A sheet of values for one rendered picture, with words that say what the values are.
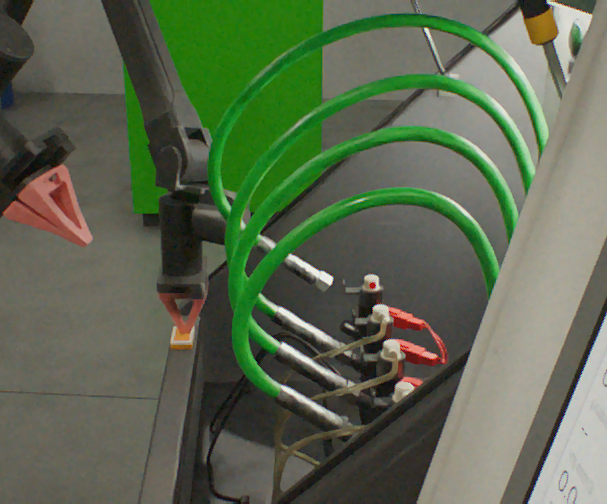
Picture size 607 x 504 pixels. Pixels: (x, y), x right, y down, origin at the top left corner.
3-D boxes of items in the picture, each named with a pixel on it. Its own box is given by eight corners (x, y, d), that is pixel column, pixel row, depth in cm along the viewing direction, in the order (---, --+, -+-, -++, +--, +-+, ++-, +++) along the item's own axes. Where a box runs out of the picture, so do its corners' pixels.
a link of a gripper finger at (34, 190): (88, 241, 79) (13, 166, 78) (42, 286, 82) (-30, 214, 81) (118, 216, 85) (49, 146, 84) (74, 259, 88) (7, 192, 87)
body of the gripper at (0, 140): (42, 156, 77) (-19, 95, 76) (-22, 226, 81) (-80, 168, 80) (74, 138, 83) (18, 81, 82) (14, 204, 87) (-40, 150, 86)
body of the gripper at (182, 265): (208, 267, 127) (206, 219, 124) (204, 295, 117) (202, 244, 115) (163, 267, 126) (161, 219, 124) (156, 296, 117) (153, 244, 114)
